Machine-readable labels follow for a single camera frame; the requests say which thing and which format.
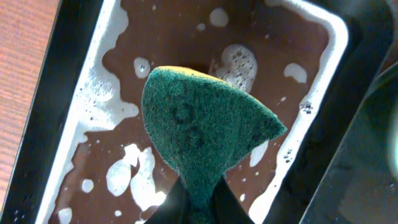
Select black rectangular soapy water tray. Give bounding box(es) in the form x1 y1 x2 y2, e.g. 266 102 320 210
1 1 394 223

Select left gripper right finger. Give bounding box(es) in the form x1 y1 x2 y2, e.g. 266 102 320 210
211 177 254 224

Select green yellow scrub sponge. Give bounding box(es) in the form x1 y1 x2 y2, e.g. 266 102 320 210
141 66 286 223

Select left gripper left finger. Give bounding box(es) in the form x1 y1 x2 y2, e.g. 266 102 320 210
146 177 190 224

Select black round serving tray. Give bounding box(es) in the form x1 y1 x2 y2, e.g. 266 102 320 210
300 64 397 224

